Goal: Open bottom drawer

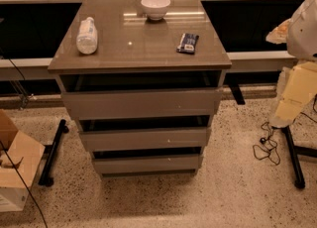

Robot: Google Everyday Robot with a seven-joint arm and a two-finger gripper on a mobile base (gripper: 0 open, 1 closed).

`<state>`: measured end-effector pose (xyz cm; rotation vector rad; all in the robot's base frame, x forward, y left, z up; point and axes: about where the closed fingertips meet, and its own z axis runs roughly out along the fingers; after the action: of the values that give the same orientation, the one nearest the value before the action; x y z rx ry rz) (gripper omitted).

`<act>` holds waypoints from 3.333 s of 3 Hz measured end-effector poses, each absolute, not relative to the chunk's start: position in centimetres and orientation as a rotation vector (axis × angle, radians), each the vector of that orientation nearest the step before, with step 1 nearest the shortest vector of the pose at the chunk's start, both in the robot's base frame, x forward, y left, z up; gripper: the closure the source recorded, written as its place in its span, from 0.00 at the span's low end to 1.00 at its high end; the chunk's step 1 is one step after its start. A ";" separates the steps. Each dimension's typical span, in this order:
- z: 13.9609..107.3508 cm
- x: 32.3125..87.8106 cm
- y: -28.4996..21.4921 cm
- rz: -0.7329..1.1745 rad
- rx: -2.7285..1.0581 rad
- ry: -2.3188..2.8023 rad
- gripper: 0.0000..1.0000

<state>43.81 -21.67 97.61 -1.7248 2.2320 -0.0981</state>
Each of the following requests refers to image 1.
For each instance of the black right stand leg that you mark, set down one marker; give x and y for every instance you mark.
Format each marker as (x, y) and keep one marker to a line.
(295, 152)

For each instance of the white ceramic bowl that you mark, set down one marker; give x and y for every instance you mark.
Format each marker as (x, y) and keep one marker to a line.
(155, 9)

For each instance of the black leg behind cabinet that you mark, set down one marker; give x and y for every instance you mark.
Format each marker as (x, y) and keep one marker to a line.
(236, 90)

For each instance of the grey drawer cabinet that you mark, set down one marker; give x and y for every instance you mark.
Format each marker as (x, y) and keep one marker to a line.
(128, 42)

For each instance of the grey middle drawer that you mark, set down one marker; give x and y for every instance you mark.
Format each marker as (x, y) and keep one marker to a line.
(145, 133)

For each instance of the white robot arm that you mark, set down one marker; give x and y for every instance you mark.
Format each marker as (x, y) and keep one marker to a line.
(301, 40)

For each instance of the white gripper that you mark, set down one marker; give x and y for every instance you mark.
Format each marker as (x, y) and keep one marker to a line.
(303, 37)

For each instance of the grey top drawer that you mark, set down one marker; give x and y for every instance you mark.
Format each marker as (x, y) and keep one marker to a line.
(142, 94)

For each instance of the black stand leg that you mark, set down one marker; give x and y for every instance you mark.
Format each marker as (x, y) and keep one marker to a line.
(50, 151)
(295, 152)

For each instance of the clear plastic bottle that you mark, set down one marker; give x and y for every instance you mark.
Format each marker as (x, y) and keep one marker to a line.
(87, 37)

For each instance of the black left stand leg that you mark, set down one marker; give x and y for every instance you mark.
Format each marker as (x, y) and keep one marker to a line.
(50, 151)

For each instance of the dark blue snack packet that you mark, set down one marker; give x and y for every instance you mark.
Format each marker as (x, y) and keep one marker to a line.
(187, 44)

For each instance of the grey drawer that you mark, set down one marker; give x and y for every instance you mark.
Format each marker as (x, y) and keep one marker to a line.
(148, 160)
(145, 133)
(142, 94)

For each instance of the cardboard box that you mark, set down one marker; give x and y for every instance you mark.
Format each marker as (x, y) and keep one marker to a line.
(19, 161)

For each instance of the grey bottom drawer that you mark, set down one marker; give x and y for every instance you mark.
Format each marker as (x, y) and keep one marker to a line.
(148, 160)

